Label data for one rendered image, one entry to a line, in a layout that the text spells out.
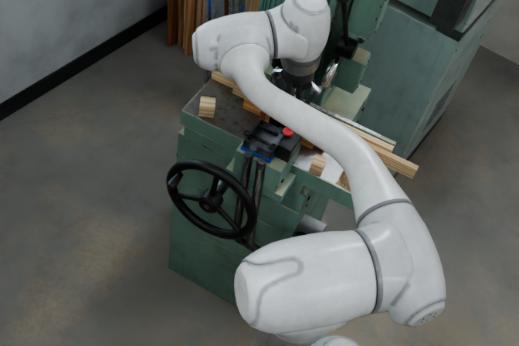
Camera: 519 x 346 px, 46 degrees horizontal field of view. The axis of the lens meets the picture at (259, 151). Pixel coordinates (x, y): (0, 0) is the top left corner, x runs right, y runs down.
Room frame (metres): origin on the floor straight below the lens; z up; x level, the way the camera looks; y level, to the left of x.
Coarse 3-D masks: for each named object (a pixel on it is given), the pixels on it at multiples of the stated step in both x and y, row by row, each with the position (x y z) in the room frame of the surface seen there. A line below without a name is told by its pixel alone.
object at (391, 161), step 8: (240, 96) 1.39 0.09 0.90; (376, 152) 1.25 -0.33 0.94; (384, 152) 1.25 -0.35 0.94; (384, 160) 1.24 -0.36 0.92; (392, 160) 1.24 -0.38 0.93; (400, 160) 1.24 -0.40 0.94; (392, 168) 1.23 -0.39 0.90; (400, 168) 1.23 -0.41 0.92; (408, 168) 1.22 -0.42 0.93; (416, 168) 1.22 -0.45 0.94; (408, 176) 1.22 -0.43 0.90
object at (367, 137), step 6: (216, 72) 1.44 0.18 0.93; (216, 78) 1.44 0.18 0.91; (222, 78) 1.43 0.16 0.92; (228, 84) 1.43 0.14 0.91; (348, 126) 1.32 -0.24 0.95; (360, 132) 1.30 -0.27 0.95; (366, 138) 1.29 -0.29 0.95; (372, 138) 1.29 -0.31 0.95; (378, 144) 1.27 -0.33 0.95; (384, 144) 1.28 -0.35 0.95; (390, 144) 1.28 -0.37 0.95; (390, 150) 1.26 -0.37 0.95
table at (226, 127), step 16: (208, 96) 1.36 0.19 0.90; (224, 96) 1.38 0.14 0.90; (192, 112) 1.28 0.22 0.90; (224, 112) 1.31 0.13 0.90; (240, 112) 1.33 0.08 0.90; (192, 128) 1.26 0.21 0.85; (208, 128) 1.25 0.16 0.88; (224, 128) 1.24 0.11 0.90; (240, 128) 1.26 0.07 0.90; (224, 144) 1.23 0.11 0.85; (304, 160) 1.19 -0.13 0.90; (240, 176) 1.11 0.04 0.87; (288, 176) 1.15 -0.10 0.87; (304, 176) 1.15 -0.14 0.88; (320, 176) 1.15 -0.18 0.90; (336, 176) 1.16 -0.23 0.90; (272, 192) 1.08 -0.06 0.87; (320, 192) 1.13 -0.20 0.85; (336, 192) 1.12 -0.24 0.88; (352, 208) 1.10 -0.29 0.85
